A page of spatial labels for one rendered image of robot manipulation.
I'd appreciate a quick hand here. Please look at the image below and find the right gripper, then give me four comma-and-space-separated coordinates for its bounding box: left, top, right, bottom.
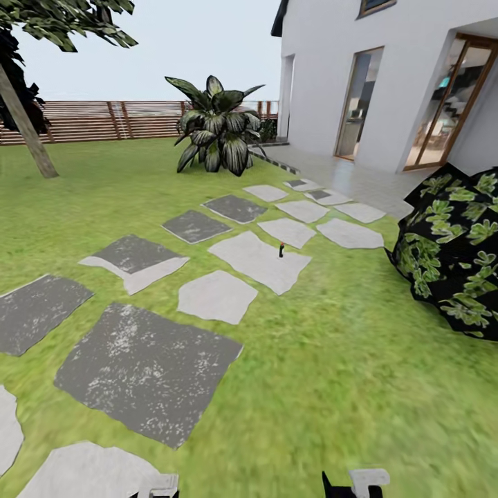
322, 472, 382, 498

